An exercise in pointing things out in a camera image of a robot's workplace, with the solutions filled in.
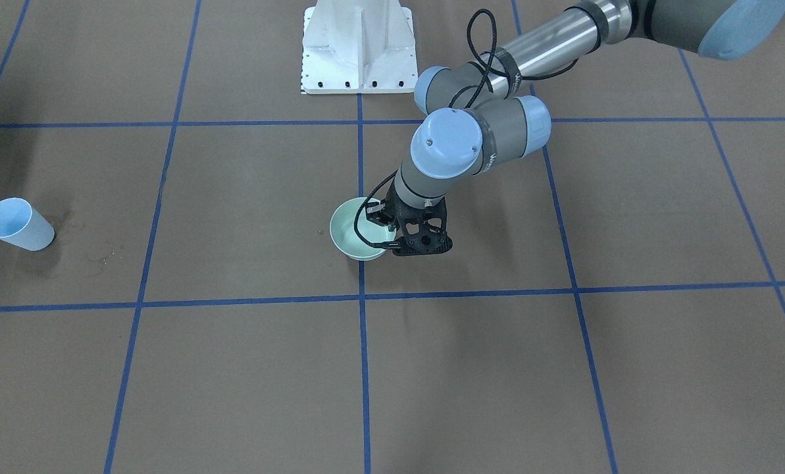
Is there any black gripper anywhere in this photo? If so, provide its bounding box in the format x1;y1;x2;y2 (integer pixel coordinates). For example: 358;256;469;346
365;196;453;256

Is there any light green bowl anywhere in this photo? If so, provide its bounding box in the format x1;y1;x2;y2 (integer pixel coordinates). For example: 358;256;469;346
329;197;395;261

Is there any light blue plastic cup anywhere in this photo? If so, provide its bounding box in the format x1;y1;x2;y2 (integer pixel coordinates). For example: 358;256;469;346
0;197;55;251

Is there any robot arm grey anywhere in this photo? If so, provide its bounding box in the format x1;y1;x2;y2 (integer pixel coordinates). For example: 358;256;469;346
352;1;785;256

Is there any white metal base plate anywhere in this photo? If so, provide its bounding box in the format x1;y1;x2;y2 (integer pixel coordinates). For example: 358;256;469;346
300;1;417;94

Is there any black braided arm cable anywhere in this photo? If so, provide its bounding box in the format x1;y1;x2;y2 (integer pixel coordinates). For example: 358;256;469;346
354;9;580;248

